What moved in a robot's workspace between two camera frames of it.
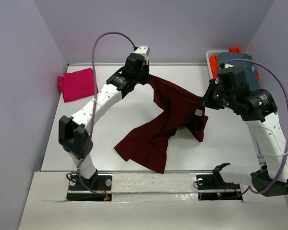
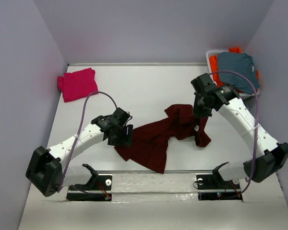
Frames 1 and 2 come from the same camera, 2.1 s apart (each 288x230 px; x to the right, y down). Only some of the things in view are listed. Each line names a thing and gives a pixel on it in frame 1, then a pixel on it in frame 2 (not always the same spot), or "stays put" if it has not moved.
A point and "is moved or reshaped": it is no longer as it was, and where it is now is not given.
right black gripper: [208, 99] → [198, 112]
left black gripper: [145, 79] → [126, 139]
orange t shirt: [213, 63] stays put
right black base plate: [213, 187] stays put
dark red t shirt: [177, 107] is moved or reshaped
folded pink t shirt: [77, 85] stays put
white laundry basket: [210, 52] stays put
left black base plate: [98, 187] stays put
